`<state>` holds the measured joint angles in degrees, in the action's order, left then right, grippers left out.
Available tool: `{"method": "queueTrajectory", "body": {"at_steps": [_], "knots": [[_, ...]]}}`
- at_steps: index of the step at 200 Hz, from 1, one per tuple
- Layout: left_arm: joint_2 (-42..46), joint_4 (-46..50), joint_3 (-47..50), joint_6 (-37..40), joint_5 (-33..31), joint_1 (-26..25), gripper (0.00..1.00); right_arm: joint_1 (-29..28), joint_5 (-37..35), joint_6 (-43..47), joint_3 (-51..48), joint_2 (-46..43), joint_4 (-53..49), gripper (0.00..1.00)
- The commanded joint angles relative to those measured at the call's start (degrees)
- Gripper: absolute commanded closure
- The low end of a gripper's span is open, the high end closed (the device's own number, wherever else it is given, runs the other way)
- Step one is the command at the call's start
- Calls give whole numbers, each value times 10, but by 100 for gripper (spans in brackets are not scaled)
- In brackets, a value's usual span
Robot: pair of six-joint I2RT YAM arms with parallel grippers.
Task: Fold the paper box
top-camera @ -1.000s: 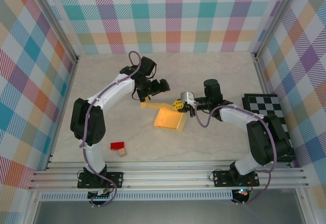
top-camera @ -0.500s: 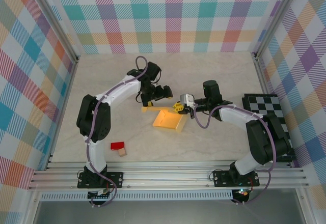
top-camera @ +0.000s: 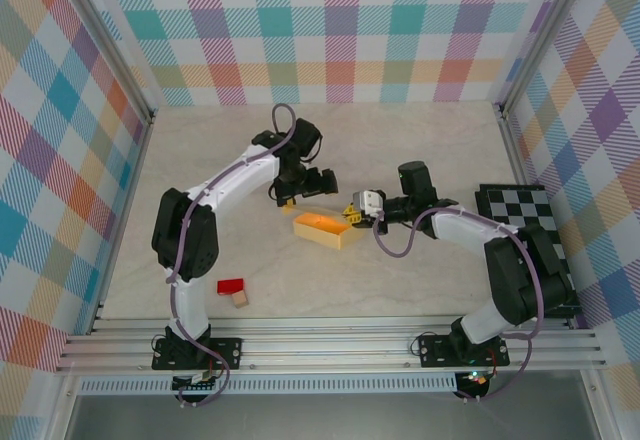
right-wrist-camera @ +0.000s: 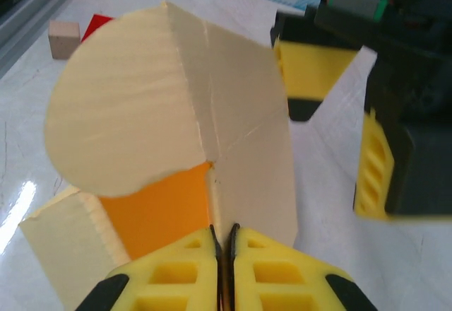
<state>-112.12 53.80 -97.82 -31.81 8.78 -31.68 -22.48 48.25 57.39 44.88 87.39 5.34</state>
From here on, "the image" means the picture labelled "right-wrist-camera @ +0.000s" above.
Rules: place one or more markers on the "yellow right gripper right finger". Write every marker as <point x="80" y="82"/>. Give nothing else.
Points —
<point x="275" y="275"/>

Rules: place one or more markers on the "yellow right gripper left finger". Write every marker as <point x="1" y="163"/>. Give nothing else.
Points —
<point x="176" y="275"/>

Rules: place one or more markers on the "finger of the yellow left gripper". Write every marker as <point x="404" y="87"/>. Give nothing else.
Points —
<point x="374" y="169"/>
<point x="310" y="70"/>

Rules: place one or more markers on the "red block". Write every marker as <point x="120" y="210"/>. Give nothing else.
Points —
<point x="94" y="24"/>

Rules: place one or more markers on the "wooden block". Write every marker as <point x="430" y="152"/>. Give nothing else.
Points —
<point x="63" y="40"/>

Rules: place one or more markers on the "aluminium frame rail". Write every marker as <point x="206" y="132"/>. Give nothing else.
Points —
<point x="31" y="17"/>

